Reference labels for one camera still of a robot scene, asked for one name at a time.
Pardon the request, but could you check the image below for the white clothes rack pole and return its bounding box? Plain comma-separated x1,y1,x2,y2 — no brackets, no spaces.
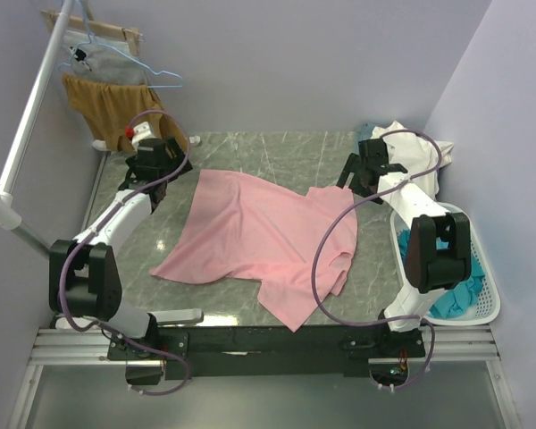
0,0,74,258

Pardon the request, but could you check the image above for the white folded t shirt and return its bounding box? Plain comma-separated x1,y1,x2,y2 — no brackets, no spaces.
371,121,454,199

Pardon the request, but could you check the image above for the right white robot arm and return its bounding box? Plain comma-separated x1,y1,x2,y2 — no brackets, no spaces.
337,139,472,357

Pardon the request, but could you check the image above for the wooden clip hanger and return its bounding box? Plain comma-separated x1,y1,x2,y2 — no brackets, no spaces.
40,10,143,56

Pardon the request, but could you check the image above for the black base beam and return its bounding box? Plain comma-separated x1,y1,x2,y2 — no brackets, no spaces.
107,325,426,386

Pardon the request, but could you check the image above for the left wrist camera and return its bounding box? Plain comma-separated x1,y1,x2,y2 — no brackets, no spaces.
125,122,155,148

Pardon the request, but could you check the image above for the grey hanging garment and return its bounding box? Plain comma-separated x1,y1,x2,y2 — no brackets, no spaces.
58,30,147,85

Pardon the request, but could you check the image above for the white plastic laundry basket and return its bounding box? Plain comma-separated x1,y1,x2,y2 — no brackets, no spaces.
389,211,500,326

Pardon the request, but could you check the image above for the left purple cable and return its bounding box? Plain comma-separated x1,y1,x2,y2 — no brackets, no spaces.
57,109,193,398

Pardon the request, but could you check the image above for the mustard brown hanging garment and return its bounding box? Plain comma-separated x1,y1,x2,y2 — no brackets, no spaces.
62,74,188,153

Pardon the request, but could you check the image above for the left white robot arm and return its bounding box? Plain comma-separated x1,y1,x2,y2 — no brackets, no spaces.
48,137,191,359

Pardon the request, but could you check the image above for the teal t shirt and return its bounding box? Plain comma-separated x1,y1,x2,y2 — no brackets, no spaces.
397,230,482,317

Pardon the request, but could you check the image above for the pink t shirt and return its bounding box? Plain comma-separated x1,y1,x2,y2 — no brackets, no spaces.
150,170,357,332

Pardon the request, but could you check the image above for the light blue wire hanger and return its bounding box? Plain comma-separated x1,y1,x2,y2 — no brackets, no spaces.
57,1,183,88

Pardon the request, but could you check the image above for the blue-grey folded t shirt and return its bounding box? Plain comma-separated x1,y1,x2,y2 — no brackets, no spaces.
354,122,376,153

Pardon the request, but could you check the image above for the white rack foot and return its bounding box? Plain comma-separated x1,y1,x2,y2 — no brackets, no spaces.
92,136,201,152

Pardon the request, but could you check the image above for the aluminium rail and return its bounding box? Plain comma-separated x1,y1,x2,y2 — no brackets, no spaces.
29,325,499,376

